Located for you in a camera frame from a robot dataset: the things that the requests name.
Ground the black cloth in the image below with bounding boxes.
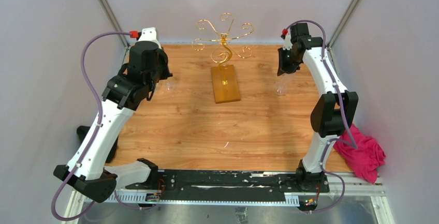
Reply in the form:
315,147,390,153
76,126,119,163

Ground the pink cloth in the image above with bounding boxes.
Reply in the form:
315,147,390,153
334,125,386,184

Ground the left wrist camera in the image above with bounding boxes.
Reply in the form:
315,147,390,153
129,27,162,49

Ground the wooden rack base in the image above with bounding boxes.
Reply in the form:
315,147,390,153
211,65,241,104

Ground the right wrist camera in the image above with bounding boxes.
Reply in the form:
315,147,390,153
281,28,292,50

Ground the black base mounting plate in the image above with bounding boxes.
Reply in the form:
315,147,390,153
126,170,330,204

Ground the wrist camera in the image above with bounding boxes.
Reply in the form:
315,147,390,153
129,27,162,49
281,28,292,50

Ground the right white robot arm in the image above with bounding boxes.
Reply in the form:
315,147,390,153
277,20,359,192

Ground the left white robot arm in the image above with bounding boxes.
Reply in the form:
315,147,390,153
53,40,172,203

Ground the gold wire glass rack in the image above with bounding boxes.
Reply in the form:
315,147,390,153
191,12,255,72

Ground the aluminium frame rail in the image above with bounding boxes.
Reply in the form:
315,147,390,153
64,169,394,223

